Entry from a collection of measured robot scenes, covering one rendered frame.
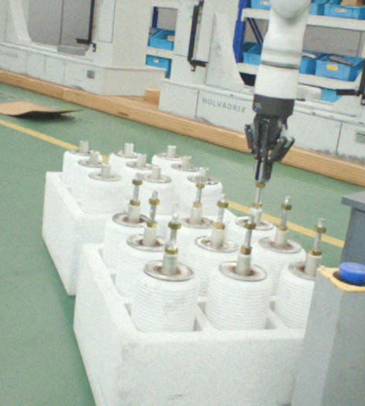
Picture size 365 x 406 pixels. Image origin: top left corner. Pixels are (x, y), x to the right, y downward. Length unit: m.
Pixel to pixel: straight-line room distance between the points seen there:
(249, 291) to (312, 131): 2.29
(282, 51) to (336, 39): 9.40
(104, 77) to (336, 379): 3.54
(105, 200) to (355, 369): 0.73
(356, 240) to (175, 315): 0.56
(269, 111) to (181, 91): 2.59
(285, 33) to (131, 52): 3.25
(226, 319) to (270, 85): 0.43
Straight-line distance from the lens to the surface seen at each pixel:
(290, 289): 1.03
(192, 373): 0.97
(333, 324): 0.86
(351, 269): 0.87
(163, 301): 0.93
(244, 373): 1.00
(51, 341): 1.28
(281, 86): 1.18
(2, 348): 1.26
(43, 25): 8.34
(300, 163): 3.17
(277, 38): 1.18
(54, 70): 4.66
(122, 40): 4.33
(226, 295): 0.98
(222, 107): 3.55
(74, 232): 1.41
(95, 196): 1.44
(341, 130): 3.14
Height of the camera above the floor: 0.61
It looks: 16 degrees down
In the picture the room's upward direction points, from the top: 7 degrees clockwise
